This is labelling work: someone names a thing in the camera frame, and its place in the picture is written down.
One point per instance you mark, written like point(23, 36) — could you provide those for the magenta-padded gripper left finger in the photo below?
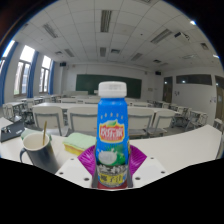
point(75, 170)

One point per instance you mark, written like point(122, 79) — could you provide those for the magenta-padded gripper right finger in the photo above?
point(150, 170)

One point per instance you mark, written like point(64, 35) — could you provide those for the blue drink bottle white cap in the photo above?
point(112, 133)

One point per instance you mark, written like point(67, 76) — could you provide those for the green and yellow sponge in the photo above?
point(78, 141)

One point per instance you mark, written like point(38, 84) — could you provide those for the dark blue mug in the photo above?
point(41, 156)

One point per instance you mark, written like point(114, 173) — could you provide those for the golden stirring stick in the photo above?
point(44, 133)

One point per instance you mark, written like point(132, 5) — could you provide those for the group of white classroom chairs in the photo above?
point(80, 118)

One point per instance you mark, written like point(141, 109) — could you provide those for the black case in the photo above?
point(11, 131)

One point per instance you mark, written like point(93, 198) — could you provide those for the dark door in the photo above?
point(168, 90)

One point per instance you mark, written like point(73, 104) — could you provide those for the dark green chalkboard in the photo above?
point(90, 85)

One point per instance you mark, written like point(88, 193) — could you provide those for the group of blue curtains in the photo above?
point(32, 75)

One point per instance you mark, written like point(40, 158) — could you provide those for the row of windows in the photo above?
point(25, 71)

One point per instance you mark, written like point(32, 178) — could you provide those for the ceiling projector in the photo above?
point(181, 36)

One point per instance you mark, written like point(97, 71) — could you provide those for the group of ceiling lights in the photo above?
point(105, 23)

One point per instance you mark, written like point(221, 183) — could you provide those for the black wall speaker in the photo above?
point(158, 72)
point(63, 64)

